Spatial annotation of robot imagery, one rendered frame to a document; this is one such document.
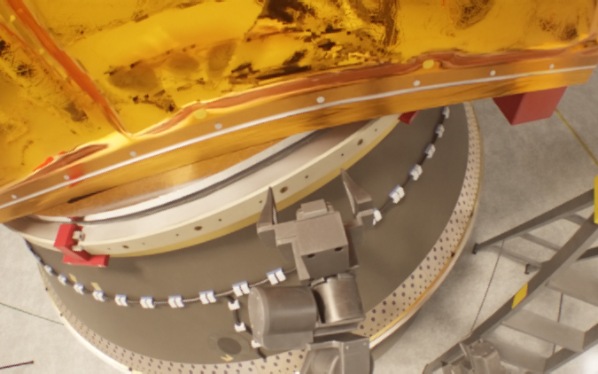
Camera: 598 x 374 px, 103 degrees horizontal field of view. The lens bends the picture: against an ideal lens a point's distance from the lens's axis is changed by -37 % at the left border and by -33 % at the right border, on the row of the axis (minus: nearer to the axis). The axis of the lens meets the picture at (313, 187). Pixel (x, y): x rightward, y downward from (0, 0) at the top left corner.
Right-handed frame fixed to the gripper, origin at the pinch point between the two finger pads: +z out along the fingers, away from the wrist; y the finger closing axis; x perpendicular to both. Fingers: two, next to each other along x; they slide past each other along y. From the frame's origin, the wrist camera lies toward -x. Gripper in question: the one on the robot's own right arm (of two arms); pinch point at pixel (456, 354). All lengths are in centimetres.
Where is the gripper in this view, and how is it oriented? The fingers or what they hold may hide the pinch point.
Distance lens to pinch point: 98.6
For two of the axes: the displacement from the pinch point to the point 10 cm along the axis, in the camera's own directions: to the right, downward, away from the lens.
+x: 3.6, 9.3, -0.5
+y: -9.3, 3.6, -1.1
